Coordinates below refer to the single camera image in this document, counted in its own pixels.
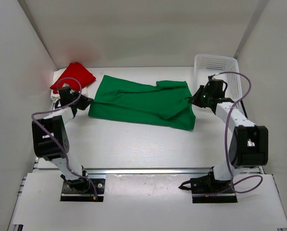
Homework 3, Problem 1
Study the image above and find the white t shirt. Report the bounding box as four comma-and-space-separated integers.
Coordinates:
51, 68, 88, 103

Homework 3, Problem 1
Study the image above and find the red t shirt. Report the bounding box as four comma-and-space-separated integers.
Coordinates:
50, 62, 96, 94

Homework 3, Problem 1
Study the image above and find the green t shirt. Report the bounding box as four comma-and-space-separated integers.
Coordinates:
88, 75, 196, 131

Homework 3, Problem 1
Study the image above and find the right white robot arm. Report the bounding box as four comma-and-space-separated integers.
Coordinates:
188, 77, 268, 193

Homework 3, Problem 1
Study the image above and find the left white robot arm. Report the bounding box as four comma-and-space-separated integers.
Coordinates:
31, 87, 93, 193

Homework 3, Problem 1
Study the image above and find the white plastic basket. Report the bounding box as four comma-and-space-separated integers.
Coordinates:
194, 54, 243, 101

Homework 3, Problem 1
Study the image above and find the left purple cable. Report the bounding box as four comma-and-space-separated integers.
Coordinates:
31, 77, 98, 202

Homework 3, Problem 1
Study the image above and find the purple cable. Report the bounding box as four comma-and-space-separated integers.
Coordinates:
182, 71, 263, 198
31, 77, 98, 202

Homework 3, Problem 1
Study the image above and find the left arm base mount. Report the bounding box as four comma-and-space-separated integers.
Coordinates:
60, 174, 105, 202

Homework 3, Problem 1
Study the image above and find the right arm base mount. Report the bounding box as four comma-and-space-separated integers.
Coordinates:
178, 174, 237, 204

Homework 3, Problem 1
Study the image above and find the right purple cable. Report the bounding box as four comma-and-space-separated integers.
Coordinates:
182, 71, 263, 198

